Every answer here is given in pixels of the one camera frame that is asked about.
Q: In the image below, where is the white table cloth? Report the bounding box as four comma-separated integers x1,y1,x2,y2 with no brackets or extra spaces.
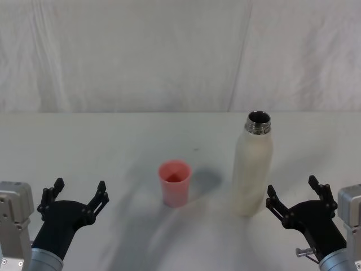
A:
0,112,361,271

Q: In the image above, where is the white curtain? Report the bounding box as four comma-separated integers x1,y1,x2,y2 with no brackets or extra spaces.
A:
0,0,361,114

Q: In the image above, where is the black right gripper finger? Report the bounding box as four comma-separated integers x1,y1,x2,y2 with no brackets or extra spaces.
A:
266,184,294,229
307,174,338,220

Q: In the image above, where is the thin dark cable silver plug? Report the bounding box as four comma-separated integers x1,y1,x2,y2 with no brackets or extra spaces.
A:
295,247,322,265

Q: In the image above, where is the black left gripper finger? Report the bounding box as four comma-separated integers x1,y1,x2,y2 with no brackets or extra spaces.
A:
81,180,110,226
37,177,65,222

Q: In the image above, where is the pink plastic cup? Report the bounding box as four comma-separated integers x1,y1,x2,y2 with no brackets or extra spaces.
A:
157,159,193,209

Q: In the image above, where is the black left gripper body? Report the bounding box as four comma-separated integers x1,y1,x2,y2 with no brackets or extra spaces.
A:
31,199,91,262

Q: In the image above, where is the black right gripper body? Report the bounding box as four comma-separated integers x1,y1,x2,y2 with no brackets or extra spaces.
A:
284,199,347,263

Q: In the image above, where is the cream vacuum bottle steel neck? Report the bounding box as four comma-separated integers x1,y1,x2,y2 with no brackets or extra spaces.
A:
230,110,275,218

